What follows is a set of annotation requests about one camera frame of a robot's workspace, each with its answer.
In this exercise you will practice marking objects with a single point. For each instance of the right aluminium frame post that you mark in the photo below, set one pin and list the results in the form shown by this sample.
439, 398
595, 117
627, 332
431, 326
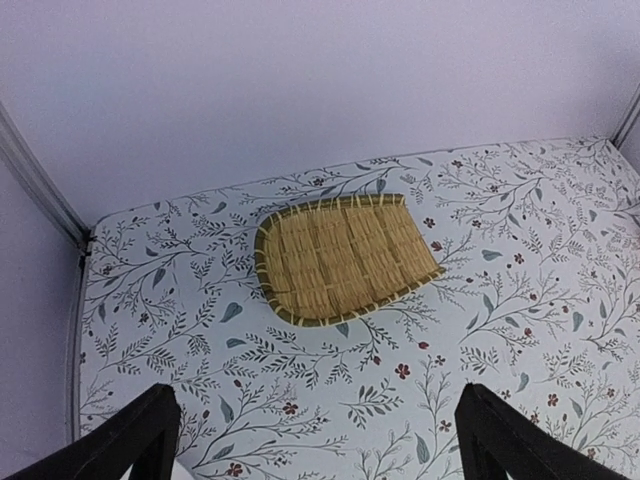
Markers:
627, 121

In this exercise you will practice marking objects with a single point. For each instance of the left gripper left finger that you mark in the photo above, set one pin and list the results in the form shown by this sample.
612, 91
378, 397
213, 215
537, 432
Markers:
138, 442

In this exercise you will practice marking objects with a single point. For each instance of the aluminium frame post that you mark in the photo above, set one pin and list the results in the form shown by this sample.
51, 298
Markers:
38, 185
627, 121

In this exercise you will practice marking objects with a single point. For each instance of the woven bamboo tray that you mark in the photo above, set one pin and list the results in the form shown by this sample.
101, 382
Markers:
328, 261

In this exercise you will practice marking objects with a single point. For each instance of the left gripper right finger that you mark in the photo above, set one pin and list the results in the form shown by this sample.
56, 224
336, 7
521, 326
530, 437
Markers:
497, 442

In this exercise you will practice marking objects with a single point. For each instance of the left aluminium frame post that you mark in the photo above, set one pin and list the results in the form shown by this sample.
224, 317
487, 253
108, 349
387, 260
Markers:
38, 185

